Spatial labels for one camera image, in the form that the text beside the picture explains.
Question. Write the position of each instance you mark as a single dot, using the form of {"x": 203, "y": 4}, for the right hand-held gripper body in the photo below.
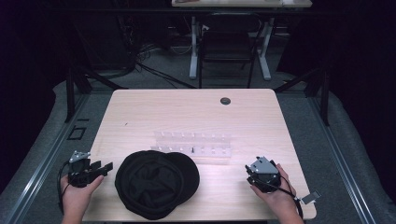
{"x": 264, "y": 174}

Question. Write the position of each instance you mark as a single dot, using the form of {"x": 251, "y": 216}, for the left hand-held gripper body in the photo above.
{"x": 79, "y": 174}

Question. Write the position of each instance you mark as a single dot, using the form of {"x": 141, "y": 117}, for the person's left hand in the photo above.
{"x": 76, "y": 197}

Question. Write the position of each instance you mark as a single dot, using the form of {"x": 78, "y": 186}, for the person's right hand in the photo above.
{"x": 278, "y": 197}

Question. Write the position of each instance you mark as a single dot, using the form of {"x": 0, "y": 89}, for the black cap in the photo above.
{"x": 156, "y": 184}

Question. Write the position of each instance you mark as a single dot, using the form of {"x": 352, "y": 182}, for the clear acrylic rack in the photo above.
{"x": 193, "y": 146}

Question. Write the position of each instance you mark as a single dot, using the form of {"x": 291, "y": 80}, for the grey table grommet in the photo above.
{"x": 225, "y": 100}

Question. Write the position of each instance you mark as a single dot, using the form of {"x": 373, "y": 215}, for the black metal stand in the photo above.
{"x": 320, "y": 90}
{"x": 73, "y": 90}

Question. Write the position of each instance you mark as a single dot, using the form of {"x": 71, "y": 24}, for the black chair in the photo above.
{"x": 226, "y": 46}

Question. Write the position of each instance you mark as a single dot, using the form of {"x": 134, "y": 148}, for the white-legged desk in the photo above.
{"x": 241, "y": 3}

